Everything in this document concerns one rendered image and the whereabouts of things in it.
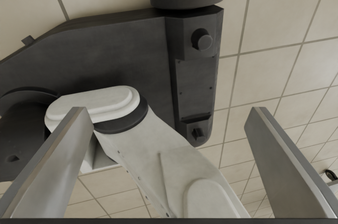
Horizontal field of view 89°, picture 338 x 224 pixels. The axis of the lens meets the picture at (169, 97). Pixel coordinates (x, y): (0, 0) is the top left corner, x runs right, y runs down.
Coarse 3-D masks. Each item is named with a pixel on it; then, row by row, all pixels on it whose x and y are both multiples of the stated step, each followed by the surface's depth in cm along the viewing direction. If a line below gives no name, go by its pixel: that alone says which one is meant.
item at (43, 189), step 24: (72, 120) 9; (48, 144) 8; (72, 144) 9; (24, 168) 7; (48, 168) 7; (72, 168) 9; (24, 192) 6; (48, 192) 7; (0, 216) 5; (24, 216) 6; (48, 216) 7
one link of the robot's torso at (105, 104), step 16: (64, 96) 41; (80, 96) 40; (96, 96) 40; (112, 96) 39; (128, 96) 39; (48, 112) 37; (64, 112) 36; (96, 112) 36; (112, 112) 36; (128, 112) 37; (48, 128) 34; (96, 144) 51; (96, 160) 47
